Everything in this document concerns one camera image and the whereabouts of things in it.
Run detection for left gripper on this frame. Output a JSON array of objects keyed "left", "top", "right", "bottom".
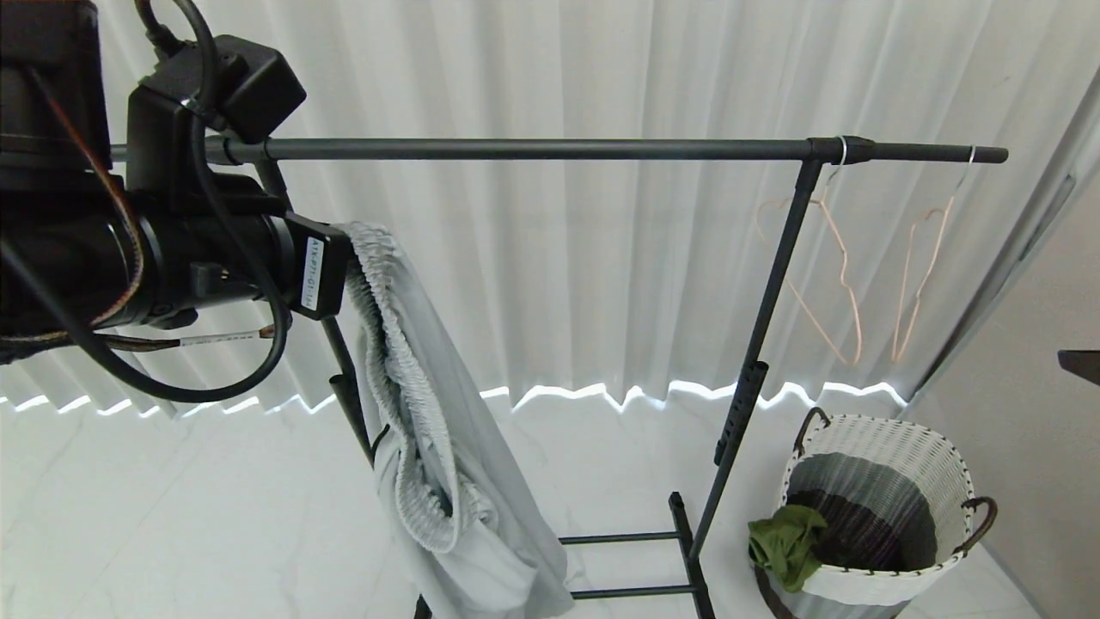
[{"left": 0, "top": 191, "right": 353, "bottom": 340}]

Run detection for pale grey shorts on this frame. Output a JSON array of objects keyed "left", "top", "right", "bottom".
[{"left": 331, "top": 221, "right": 575, "bottom": 619}]

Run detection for pink clothes hanger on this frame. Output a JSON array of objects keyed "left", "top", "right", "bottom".
[
  {"left": 890, "top": 146, "right": 978, "bottom": 365},
  {"left": 755, "top": 163, "right": 864, "bottom": 367}
]

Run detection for black clothes rack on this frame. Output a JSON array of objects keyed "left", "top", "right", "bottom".
[{"left": 110, "top": 135, "right": 1009, "bottom": 619}]

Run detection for white laundry basket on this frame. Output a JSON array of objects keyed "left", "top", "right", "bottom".
[{"left": 755, "top": 407, "right": 999, "bottom": 619}]

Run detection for white curtain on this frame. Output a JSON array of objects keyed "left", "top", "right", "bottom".
[{"left": 0, "top": 0, "right": 1100, "bottom": 418}]

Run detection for green garment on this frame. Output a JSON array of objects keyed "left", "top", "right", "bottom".
[{"left": 747, "top": 504, "right": 831, "bottom": 594}]

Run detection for black cable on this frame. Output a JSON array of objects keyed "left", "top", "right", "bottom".
[{"left": 0, "top": 0, "right": 291, "bottom": 405}]

